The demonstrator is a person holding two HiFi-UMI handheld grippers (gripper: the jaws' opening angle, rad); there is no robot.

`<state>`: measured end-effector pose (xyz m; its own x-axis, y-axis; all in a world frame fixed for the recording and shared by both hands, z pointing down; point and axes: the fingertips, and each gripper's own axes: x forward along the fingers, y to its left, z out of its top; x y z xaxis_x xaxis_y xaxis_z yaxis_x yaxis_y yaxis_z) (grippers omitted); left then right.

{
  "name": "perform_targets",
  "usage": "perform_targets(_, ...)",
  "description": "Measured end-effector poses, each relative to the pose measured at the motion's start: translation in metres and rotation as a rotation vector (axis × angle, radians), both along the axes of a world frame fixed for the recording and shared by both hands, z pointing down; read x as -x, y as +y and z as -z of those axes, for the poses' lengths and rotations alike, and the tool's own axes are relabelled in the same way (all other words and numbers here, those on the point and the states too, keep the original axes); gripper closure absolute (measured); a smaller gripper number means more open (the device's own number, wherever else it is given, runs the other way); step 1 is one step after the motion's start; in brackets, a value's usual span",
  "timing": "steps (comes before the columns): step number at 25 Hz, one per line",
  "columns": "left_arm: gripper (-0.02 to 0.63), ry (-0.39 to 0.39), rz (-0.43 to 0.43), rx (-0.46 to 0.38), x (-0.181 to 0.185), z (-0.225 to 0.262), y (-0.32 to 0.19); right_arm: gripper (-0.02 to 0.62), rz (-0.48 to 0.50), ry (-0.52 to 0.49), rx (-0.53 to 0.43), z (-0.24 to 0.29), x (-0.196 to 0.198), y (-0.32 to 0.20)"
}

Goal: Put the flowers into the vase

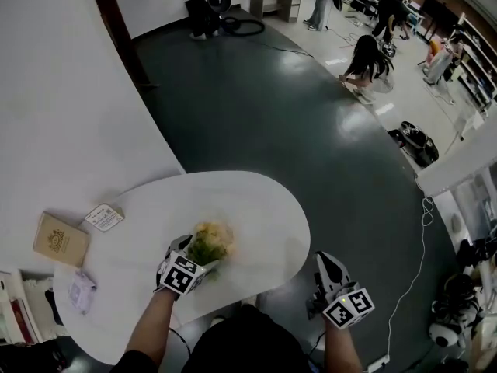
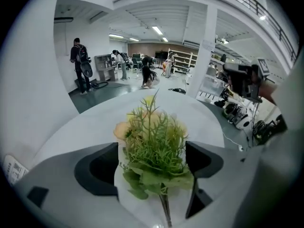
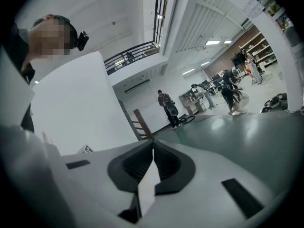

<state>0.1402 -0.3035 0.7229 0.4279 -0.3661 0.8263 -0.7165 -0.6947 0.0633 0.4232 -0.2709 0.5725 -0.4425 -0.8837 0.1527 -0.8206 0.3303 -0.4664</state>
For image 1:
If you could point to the person's white shoe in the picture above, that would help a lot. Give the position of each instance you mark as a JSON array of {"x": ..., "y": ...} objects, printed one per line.
[{"x": 218, "y": 320}]

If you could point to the black television screen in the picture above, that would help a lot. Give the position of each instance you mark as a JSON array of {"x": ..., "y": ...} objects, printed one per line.
[{"x": 438, "y": 12}]

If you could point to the white shelf rack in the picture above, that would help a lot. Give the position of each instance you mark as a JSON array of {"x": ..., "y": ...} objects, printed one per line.
[{"x": 475, "y": 60}]

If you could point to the tan gold-crest booklet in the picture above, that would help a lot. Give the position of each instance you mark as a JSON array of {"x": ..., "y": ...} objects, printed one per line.
[{"x": 61, "y": 240}]

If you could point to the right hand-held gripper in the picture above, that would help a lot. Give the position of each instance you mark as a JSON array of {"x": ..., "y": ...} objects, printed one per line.
[{"x": 347, "y": 307}]

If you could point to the person's right forearm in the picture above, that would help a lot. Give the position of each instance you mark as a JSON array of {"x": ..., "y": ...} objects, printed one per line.
[{"x": 343, "y": 350}]

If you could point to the person's left forearm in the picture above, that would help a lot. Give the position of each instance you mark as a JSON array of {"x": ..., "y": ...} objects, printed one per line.
[{"x": 149, "y": 332}]

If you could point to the white power strip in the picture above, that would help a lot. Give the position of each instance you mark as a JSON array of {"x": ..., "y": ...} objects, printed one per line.
[{"x": 378, "y": 363}]

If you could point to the dark brown wooden panel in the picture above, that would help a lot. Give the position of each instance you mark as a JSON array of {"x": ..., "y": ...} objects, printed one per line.
[{"x": 120, "y": 33}]

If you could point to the black bag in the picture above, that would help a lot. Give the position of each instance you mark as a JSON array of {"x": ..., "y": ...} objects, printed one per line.
[{"x": 415, "y": 142}]

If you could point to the person's black shirt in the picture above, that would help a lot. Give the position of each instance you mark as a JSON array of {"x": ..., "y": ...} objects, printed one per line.
[{"x": 244, "y": 348}]

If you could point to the pale yellow flowers bunch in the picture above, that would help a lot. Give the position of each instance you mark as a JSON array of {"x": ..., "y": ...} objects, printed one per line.
[{"x": 211, "y": 243}]

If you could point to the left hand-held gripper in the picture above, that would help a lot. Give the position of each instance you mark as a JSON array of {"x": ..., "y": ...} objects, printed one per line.
[{"x": 180, "y": 280}]

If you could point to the ornate white dressing table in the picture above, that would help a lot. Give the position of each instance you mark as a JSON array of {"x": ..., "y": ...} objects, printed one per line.
[{"x": 35, "y": 291}]

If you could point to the purple tissue packet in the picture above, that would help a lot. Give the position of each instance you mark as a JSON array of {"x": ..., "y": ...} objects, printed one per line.
[{"x": 82, "y": 291}]

